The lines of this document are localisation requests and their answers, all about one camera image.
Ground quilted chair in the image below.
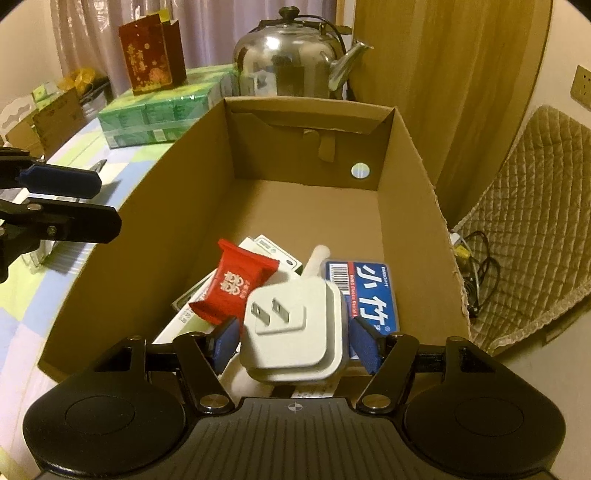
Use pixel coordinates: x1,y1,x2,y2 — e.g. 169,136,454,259
456,105,590,355

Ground checked tablecloth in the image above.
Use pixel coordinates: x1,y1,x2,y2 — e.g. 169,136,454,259
1,120,170,479

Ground brown cardboard box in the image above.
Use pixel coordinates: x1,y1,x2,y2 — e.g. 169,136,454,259
38,97,469,381

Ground blue floss pick box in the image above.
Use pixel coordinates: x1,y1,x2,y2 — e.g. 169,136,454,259
322,260,399,361

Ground white power adapter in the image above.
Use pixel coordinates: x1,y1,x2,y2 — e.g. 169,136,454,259
237,275,349,387

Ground green tissue pack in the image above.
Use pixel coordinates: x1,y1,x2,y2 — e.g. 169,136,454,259
98,64,238,148

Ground green white medicine box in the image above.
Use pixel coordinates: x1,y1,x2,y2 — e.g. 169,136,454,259
238,234,304,274

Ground white plug and cables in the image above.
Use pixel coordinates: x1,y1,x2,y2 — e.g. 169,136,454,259
448,229,503,319

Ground cardboard boxes by wall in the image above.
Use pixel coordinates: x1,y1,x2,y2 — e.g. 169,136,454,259
1,67,111,159

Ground wall socket pair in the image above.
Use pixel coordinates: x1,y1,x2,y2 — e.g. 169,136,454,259
570,65,591,109

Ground purple curtain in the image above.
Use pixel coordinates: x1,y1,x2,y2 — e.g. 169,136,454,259
49,0,337,96

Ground steel kettle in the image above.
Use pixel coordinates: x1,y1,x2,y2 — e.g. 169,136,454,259
233,6,372,100

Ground red candy packet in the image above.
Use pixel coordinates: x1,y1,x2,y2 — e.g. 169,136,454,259
189,239,280,325

